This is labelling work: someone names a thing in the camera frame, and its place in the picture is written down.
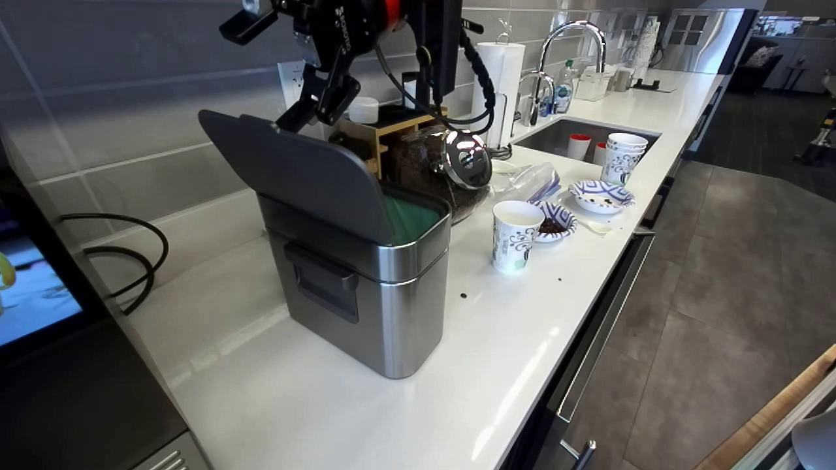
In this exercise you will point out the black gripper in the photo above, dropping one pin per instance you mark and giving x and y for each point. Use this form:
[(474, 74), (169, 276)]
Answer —
[(328, 85)]

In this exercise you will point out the dark grey bin lid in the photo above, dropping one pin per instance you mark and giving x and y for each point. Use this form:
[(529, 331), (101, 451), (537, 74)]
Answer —
[(303, 174)]

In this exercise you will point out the stainless steel bin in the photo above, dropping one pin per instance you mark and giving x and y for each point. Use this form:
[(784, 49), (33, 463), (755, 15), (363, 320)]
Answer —
[(383, 305)]

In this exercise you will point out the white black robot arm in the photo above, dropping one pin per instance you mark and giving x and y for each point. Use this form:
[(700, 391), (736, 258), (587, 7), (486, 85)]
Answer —
[(439, 32)]

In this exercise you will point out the wooden holder box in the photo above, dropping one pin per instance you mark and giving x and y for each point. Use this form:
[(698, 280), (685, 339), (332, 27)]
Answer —
[(371, 141)]

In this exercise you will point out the paper towel roll on stand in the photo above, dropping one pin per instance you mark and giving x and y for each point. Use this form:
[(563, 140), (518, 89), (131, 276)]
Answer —
[(504, 66)]

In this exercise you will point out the clear plastic zip bag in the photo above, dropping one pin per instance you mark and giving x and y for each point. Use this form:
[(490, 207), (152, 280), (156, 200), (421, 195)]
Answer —
[(532, 183)]

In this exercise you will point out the patterned paper cup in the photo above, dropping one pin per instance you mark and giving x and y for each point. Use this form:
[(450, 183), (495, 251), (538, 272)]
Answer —
[(515, 226)]

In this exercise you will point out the blue patterned bowl with grounds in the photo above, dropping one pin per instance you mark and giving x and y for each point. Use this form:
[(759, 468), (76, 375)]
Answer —
[(558, 222)]

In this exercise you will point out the stack of patterned paper cups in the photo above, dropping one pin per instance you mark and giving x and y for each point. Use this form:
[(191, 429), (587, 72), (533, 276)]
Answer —
[(622, 153)]

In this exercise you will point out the blue patterned bowl with beans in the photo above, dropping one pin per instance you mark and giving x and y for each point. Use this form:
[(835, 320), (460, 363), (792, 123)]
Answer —
[(599, 196)]

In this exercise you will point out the monitor screen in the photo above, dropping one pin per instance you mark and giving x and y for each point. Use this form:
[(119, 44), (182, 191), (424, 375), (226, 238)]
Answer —
[(36, 298)]

